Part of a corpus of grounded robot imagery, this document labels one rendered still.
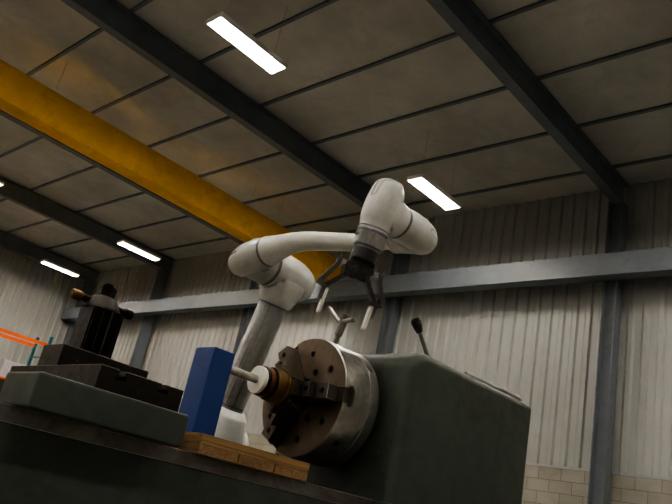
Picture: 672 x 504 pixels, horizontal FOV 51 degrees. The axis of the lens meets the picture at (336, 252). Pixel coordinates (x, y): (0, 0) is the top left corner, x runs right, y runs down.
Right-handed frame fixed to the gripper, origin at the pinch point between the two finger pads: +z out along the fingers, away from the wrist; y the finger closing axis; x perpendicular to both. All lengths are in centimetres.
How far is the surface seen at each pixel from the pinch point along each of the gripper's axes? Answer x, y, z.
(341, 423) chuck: 18.4, -4.8, 26.2
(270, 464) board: 34, 12, 39
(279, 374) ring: 13.4, 13.0, 20.4
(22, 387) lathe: 60, 61, 37
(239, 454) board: 38, 19, 39
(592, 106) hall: -760, -440, -540
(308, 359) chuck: 3.2, 5.3, 14.0
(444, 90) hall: -848, -229, -501
